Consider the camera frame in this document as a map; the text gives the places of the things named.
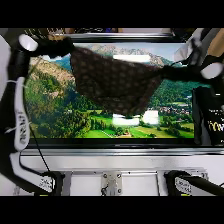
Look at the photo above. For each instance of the brown patterned garment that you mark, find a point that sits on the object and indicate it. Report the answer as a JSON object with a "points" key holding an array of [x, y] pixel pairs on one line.
{"points": [[115, 81]]}

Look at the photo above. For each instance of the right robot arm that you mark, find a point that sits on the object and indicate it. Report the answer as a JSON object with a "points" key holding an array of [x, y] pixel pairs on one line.
{"points": [[213, 70]]}

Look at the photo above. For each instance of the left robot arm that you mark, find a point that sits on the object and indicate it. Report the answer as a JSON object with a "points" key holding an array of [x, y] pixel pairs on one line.
{"points": [[19, 110]]}

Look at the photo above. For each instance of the silver frame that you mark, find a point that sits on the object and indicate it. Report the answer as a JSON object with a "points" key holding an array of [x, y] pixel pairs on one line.
{"points": [[133, 160]]}

